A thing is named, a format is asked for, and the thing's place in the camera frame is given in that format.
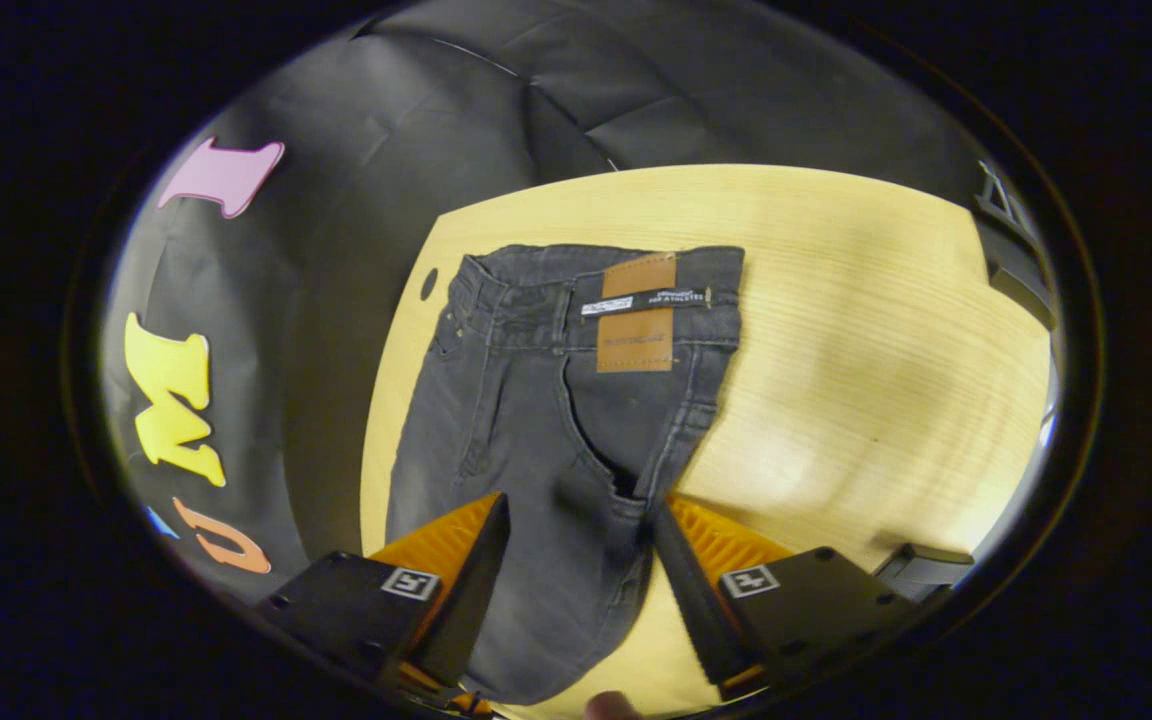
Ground dark grey jeans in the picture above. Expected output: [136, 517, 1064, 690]
[384, 243, 747, 707]

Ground black metal frame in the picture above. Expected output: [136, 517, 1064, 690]
[971, 158, 1059, 333]

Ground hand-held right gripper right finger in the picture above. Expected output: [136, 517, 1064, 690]
[652, 492, 924, 701]

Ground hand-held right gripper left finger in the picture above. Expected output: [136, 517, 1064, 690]
[254, 490, 513, 701]

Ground black backdrop cloth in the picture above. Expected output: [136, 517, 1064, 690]
[101, 0, 997, 611]

